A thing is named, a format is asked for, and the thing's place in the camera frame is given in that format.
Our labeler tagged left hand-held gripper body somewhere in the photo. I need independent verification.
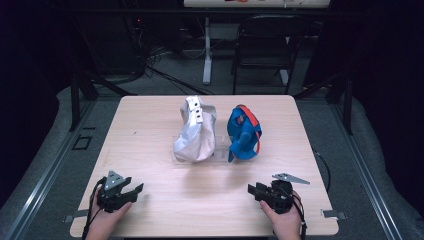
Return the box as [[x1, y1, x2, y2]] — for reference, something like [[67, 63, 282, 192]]
[[96, 170, 138, 214]]

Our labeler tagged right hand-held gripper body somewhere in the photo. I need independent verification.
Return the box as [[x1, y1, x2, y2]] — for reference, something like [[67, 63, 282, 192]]
[[264, 172, 311, 214]]

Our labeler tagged blue and orange cap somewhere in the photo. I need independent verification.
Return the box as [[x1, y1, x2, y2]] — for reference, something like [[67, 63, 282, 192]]
[[226, 104, 263, 163]]

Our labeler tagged white cap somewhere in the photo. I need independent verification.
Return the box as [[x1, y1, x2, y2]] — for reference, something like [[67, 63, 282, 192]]
[[172, 95, 218, 164]]

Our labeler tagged person's left hand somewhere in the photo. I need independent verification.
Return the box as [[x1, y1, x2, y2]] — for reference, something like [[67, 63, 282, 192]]
[[85, 199, 133, 240]]

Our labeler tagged person's right hand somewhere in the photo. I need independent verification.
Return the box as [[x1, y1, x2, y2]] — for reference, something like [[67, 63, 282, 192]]
[[259, 191, 303, 240]]

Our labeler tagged black metal stand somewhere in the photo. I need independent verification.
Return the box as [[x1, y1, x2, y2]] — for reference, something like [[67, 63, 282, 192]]
[[293, 71, 355, 136], [68, 66, 138, 133]]

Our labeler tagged white desk leg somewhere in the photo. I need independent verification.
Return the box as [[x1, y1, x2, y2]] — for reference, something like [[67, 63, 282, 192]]
[[202, 16, 214, 86]]

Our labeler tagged black folding chair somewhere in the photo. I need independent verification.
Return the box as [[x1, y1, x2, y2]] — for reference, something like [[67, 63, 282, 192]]
[[230, 14, 310, 96]]

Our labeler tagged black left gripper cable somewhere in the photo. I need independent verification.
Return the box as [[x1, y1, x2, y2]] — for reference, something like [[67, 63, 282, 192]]
[[81, 177, 108, 240]]

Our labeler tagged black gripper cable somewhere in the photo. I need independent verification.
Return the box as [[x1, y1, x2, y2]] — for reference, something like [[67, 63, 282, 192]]
[[81, 177, 108, 240], [292, 149, 332, 240]]

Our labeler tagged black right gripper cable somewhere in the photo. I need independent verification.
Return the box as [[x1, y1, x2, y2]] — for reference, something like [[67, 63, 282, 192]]
[[292, 149, 332, 240]]

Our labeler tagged grey metal table bracket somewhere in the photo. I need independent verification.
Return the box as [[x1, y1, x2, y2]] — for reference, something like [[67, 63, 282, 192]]
[[321, 209, 348, 221]]

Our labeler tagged aluminium floor rail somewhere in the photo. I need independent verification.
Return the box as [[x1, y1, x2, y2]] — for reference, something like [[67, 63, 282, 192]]
[[3, 99, 98, 240], [328, 99, 405, 240]]

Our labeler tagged bundle of floor cables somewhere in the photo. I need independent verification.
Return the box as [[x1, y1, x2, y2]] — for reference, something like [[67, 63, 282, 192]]
[[126, 16, 214, 96]]

